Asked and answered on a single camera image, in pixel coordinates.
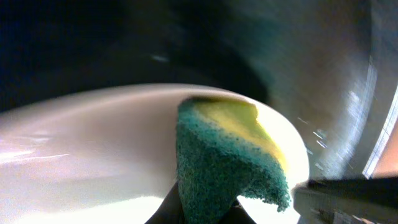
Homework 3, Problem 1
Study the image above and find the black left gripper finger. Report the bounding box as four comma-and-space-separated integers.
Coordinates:
145, 183, 256, 224

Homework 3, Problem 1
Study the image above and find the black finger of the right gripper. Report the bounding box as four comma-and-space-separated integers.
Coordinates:
292, 177, 397, 224

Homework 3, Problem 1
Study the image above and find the green yellow sponge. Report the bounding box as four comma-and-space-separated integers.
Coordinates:
176, 98, 290, 223

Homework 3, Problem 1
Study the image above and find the pink plate with green stain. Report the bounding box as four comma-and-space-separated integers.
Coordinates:
1, 84, 310, 223

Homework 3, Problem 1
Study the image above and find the round black tray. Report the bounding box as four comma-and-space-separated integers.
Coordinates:
1, 0, 397, 178

